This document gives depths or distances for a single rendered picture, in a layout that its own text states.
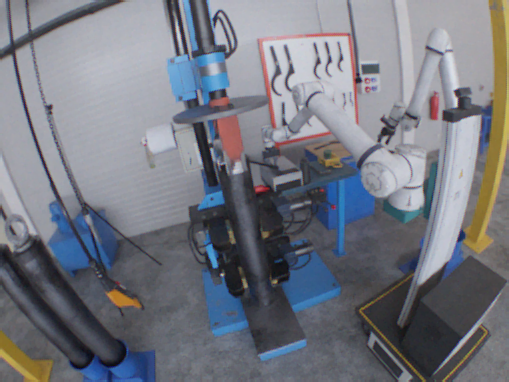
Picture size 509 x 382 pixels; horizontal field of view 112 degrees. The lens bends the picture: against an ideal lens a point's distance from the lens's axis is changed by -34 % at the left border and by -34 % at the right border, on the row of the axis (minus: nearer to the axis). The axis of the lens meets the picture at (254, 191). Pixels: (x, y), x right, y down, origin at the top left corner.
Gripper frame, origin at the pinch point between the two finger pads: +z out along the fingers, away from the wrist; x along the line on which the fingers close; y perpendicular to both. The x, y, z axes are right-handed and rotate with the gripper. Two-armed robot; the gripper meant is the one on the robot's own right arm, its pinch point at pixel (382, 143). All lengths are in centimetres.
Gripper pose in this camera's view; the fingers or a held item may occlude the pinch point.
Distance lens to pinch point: 195.3
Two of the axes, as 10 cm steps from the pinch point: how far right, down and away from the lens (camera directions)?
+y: 4.8, 6.6, -5.8
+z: -1.4, 7.1, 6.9
